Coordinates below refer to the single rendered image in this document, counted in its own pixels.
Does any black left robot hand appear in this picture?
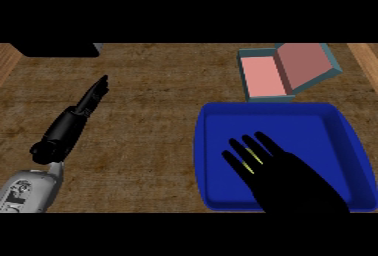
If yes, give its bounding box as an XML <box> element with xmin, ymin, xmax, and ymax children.
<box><xmin>27</xmin><ymin>74</ymin><xmax>110</xmax><ymax>166</ymax></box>

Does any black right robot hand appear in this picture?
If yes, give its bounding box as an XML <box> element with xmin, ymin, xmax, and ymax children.
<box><xmin>219</xmin><ymin>131</ymin><xmax>351</xmax><ymax>214</ymax></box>

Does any yellow-green pear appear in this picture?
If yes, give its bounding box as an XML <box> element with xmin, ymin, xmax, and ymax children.
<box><xmin>241</xmin><ymin>148</ymin><xmax>264</xmax><ymax>175</ymax></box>

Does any blue plastic tray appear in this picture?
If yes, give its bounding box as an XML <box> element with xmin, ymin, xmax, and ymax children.
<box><xmin>193</xmin><ymin>102</ymin><xmax>378</xmax><ymax>212</ymax></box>

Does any open pink cardboard box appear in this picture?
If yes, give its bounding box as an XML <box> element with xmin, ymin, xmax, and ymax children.
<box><xmin>236</xmin><ymin>43</ymin><xmax>343</xmax><ymax>103</ymax></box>

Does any black appliance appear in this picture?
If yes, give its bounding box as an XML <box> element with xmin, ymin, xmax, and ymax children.
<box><xmin>10</xmin><ymin>43</ymin><xmax>101</xmax><ymax>59</ymax></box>

